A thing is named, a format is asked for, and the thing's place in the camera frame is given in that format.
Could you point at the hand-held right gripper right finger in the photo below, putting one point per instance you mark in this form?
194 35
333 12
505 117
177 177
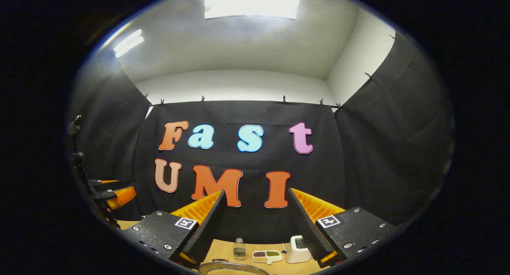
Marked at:
305 227

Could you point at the white divided bean dish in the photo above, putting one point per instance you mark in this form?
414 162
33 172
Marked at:
267 257

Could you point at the pile of soybeans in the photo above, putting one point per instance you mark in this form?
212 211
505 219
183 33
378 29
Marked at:
231 272

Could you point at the small ceiling light panel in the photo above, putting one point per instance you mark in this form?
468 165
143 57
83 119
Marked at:
128 43

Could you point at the clear plastic water bottle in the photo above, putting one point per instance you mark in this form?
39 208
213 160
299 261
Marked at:
239 250

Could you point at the stainless steel pot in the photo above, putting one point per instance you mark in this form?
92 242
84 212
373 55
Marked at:
207 268

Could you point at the large ceiling light panel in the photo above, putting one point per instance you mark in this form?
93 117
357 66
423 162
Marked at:
251 6

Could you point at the white toaster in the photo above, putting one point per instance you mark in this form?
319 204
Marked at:
298 253

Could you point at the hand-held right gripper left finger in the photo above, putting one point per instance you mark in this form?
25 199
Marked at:
207 227

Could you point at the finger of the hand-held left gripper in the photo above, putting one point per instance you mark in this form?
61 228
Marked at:
104 182
121 196

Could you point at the black backdrop cloth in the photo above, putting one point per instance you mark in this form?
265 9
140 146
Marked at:
358 155

